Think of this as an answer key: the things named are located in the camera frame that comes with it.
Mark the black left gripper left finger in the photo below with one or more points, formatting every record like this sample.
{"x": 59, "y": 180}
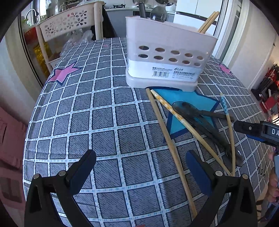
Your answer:
{"x": 40, "y": 209}

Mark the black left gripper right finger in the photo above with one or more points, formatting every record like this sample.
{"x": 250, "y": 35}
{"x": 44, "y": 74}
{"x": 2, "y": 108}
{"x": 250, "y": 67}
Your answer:
{"x": 241, "y": 208}

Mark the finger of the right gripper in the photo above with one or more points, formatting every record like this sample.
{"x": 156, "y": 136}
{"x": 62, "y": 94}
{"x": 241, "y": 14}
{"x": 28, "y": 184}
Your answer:
{"x": 251, "y": 130}

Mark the blue chopstick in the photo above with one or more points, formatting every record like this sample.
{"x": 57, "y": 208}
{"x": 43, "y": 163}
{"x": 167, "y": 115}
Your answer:
{"x": 231, "y": 135}

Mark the yellow patterned chopstick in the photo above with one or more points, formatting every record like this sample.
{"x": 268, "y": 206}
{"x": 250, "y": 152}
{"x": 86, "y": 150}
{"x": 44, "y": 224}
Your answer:
{"x": 191, "y": 130}

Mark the long plain wooden chopstick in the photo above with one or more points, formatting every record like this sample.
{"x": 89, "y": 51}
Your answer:
{"x": 173, "y": 152}

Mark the black handled spoon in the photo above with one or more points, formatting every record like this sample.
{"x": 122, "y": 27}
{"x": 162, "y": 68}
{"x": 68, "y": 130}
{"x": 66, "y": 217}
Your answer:
{"x": 142, "y": 10}

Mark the kitchen faucet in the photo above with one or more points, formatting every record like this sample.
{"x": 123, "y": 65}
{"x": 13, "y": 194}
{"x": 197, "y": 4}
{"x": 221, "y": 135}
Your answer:
{"x": 32, "y": 15}

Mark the person's right hand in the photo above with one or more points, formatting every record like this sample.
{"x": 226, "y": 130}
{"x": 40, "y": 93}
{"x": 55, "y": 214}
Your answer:
{"x": 272, "y": 191}

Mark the grey checked tablecloth with stars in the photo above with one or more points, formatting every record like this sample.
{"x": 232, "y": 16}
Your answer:
{"x": 135, "y": 180}

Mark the pink plastic utensil holder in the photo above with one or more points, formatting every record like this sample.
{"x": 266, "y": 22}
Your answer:
{"x": 165, "y": 54}

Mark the white refrigerator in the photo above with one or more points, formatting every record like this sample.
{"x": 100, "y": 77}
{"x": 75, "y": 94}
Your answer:
{"x": 194, "y": 13}

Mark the spoon standing in holder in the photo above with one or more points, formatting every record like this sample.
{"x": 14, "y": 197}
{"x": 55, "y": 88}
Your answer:
{"x": 158, "y": 14}

